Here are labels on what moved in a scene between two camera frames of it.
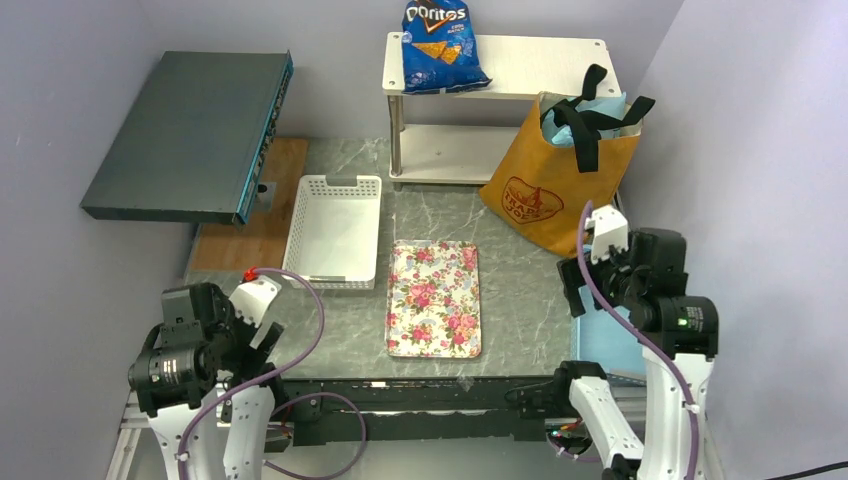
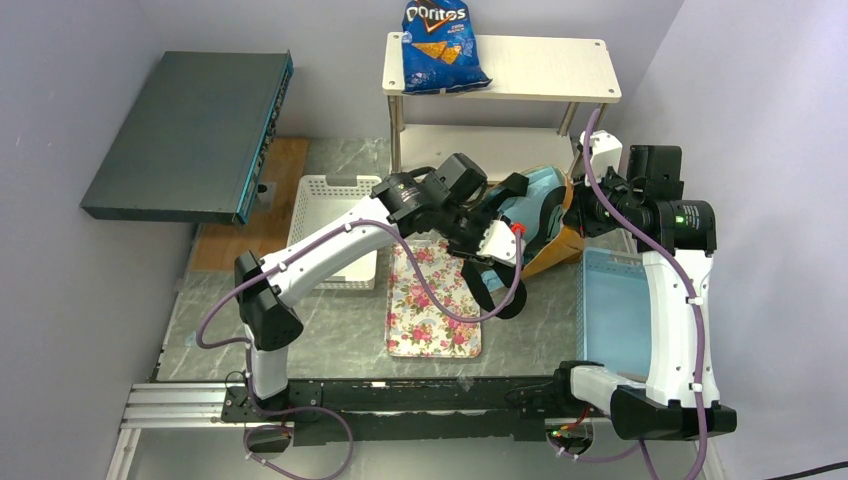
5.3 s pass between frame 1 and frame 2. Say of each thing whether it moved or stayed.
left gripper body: moved
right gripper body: moved
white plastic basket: stayed
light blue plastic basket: stayed
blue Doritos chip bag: stayed
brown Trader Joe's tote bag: moved
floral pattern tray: stayed
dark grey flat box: stayed
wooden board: stayed
